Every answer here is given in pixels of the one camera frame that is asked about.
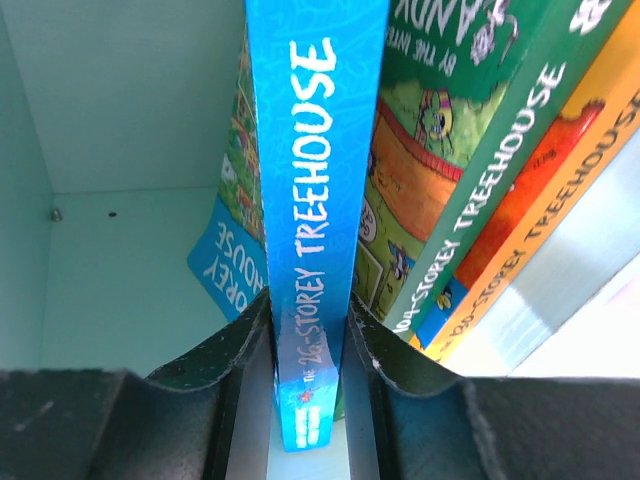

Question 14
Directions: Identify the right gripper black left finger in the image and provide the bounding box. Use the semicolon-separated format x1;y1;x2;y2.
1;291;273;479

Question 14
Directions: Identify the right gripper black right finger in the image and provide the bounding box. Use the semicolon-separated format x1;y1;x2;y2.
344;299;639;480

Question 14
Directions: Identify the green Treehouse book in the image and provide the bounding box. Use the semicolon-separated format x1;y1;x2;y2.
332;0;634;421

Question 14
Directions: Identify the yellow 130-Storey Treehouse book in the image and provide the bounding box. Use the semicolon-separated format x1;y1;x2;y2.
410;2;639;363

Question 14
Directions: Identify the blue Treehouse book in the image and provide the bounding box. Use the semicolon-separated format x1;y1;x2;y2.
186;0;391;454

